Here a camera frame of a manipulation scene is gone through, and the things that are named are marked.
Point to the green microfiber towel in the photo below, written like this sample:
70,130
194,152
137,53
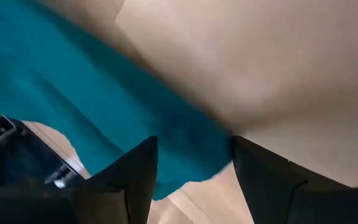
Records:
89,87

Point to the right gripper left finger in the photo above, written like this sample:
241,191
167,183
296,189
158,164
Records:
135,174

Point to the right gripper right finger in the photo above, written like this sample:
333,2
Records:
266,186

